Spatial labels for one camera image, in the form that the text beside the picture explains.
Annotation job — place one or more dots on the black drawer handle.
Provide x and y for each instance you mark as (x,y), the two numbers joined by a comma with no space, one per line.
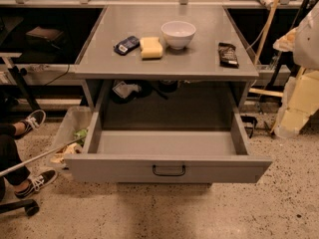
(169,171)

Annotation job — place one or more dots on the blue snack bar wrapper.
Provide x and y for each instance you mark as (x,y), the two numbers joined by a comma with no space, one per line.
(127,45)

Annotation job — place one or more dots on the person leg black trousers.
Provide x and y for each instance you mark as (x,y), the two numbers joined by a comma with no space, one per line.
(9,157)

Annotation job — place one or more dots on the clear plastic trash bin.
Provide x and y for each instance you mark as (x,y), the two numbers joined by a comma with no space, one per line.
(69,137)

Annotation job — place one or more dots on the black chair base caster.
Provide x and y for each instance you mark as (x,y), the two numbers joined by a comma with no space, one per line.
(30,206)

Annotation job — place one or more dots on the long grey metal rod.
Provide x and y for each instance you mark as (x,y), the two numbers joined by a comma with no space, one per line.
(24,163)

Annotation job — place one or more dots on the black white sneaker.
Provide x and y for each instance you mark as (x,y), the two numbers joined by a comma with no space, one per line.
(35,184)
(32,122)

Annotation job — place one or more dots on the upper black white sneaker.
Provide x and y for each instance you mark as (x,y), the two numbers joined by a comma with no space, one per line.
(32,122)

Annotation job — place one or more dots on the dark chocolate rxbar wrapper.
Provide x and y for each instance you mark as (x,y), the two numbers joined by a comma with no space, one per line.
(227,55)

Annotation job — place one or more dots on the padded gripper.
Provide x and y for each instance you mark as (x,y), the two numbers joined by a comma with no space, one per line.
(307,42)

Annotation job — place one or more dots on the grey open top drawer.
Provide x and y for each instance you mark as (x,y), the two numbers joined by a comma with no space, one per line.
(125,142)

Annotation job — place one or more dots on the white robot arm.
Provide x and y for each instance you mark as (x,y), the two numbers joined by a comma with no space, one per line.
(303,41)

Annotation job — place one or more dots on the lower black white sneaker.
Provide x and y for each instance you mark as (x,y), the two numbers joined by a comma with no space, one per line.
(35,184)

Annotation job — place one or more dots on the white ceramic bowl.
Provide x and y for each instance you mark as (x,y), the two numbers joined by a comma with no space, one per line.
(178,34)

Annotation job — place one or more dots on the yellow sponge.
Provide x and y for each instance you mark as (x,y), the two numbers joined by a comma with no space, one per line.
(151,48)

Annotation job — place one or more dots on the grey metal cabinet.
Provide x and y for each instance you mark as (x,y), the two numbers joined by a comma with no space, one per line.
(187,77)

